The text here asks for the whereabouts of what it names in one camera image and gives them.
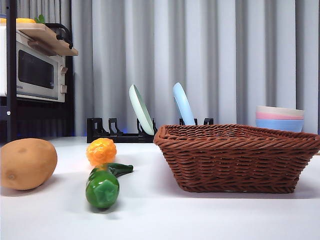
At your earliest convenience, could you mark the pale green plate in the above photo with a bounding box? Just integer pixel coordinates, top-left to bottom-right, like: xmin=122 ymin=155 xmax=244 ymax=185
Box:
xmin=128 ymin=84 xmax=156 ymax=136

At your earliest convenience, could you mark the brown potato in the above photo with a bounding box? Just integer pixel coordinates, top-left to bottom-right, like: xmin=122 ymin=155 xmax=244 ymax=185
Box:
xmin=0 ymin=138 xmax=58 ymax=191

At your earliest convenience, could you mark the black dish rack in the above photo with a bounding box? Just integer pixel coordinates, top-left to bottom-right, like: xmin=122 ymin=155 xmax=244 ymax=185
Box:
xmin=86 ymin=117 xmax=215 ymax=144

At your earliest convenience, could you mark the light blue plate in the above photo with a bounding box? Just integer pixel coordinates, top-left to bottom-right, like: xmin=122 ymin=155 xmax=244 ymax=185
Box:
xmin=172 ymin=82 xmax=197 ymax=126

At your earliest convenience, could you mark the orange yellow corn cob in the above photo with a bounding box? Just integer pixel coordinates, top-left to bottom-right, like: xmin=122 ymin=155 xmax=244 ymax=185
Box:
xmin=86 ymin=137 xmax=118 ymax=167

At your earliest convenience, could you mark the black shelf frame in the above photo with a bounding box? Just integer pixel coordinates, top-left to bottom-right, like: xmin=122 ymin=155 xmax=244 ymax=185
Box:
xmin=0 ymin=0 xmax=76 ymax=145

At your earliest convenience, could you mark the wooden cutting board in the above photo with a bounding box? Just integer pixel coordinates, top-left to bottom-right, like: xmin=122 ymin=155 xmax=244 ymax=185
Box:
xmin=16 ymin=23 xmax=79 ymax=57

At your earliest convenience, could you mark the beige toaster oven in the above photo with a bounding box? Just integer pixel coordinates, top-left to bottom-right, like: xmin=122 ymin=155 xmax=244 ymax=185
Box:
xmin=16 ymin=31 xmax=69 ymax=103

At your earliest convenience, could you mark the yellow fruit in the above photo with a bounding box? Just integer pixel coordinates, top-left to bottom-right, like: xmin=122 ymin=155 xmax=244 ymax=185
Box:
xmin=0 ymin=17 xmax=37 ymax=25

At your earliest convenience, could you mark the grey pleated curtain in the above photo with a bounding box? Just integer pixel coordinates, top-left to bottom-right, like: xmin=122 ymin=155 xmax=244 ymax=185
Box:
xmin=0 ymin=0 xmax=320 ymax=138

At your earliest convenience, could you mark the green cucumber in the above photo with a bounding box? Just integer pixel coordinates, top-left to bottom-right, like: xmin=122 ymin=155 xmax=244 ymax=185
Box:
xmin=85 ymin=162 xmax=134 ymax=209

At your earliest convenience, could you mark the beige bowl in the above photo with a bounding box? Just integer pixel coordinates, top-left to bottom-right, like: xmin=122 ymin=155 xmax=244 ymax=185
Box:
xmin=255 ymin=105 xmax=305 ymax=117

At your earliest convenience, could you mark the blue bowl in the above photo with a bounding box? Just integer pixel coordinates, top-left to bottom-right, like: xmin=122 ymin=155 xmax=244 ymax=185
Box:
xmin=255 ymin=118 xmax=305 ymax=133

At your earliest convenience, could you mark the brown wicker basket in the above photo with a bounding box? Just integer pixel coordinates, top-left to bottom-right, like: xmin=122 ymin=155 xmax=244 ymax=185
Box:
xmin=153 ymin=124 xmax=320 ymax=194

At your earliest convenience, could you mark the black pot with handle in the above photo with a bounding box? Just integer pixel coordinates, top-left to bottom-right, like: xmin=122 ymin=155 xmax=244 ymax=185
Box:
xmin=44 ymin=22 xmax=74 ymax=50

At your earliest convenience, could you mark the white appliance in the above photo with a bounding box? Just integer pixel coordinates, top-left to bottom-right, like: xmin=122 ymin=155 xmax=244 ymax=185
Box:
xmin=0 ymin=23 xmax=8 ymax=97

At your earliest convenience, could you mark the pink bowl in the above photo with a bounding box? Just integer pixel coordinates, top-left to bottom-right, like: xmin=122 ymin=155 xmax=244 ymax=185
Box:
xmin=255 ymin=111 xmax=305 ymax=121

